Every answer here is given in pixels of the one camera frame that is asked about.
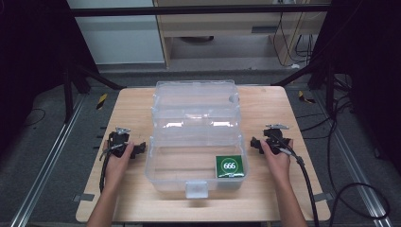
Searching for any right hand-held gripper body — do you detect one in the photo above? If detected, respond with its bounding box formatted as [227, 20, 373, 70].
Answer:
[262, 123, 293, 155]

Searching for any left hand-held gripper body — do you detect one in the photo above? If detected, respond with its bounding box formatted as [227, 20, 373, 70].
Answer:
[99, 126, 134, 159]

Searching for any person's left hand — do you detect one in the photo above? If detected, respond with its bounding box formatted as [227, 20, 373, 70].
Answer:
[103, 141, 135, 190]

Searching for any person's right hand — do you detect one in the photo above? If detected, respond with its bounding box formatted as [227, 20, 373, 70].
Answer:
[259, 138, 295, 187]

